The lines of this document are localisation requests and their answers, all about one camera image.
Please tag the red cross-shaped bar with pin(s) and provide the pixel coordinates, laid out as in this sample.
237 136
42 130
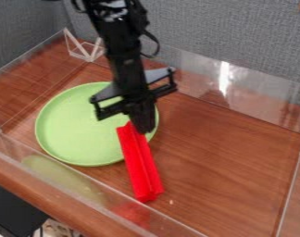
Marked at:
139 164

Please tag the clear acrylic corner bracket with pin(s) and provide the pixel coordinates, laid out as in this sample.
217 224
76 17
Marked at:
82 50

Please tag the clear acrylic enclosure wall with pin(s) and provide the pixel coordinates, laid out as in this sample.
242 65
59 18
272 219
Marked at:
226 149

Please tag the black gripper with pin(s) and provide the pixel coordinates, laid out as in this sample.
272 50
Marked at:
134 91

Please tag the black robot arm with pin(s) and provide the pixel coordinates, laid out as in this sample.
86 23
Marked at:
119 21

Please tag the green round plate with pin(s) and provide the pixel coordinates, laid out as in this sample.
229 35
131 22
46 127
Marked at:
68 132

